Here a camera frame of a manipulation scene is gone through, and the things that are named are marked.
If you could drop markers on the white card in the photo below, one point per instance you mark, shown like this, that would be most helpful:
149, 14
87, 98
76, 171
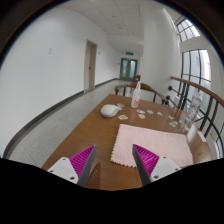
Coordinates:
202, 136

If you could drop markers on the green exit sign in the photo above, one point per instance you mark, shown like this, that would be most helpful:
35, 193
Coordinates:
129, 53

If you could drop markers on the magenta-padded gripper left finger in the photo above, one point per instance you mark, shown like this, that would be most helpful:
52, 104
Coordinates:
66, 168

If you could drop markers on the arched upper window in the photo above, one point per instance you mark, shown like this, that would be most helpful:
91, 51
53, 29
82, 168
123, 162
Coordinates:
187, 30

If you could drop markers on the clear plastic water bottle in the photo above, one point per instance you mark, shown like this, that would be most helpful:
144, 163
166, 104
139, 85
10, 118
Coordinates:
194, 108

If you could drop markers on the wooden armchair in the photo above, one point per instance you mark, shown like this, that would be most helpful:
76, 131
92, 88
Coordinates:
146, 87

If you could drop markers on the small blue sticker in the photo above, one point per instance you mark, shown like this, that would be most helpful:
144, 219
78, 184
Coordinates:
172, 124
150, 112
159, 113

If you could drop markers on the white wall switch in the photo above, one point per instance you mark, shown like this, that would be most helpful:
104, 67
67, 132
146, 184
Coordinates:
50, 50

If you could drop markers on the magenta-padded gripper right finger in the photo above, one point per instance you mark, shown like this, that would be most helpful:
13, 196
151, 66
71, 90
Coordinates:
161, 168

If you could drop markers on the small orange sticker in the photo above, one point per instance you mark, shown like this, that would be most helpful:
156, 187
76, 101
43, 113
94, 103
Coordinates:
123, 117

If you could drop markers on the pink towel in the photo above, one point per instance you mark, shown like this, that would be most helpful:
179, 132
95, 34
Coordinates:
156, 143

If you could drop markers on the small pink sticker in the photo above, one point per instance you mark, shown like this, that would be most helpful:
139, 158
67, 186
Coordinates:
175, 122
141, 116
140, 111

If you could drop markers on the glass double door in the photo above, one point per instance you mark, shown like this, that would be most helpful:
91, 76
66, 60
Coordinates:
128, 69

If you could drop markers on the beige side door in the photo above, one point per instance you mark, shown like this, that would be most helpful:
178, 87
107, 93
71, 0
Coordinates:
89, 66

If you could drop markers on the small pale sticker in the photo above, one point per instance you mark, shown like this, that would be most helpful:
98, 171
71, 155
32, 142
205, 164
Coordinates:
120, 105
171, 117

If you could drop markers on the black railing with wooden handrail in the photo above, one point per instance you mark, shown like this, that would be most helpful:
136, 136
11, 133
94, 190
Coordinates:
196, 87

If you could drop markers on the white computer mouse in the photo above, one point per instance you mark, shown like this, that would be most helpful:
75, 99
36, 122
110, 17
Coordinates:
109, 111

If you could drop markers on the tall black-framed window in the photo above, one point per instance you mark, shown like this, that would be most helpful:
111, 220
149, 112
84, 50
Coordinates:
196, 66

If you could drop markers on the white spray bottle, pink label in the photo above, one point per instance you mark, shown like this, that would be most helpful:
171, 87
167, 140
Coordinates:
136, 98

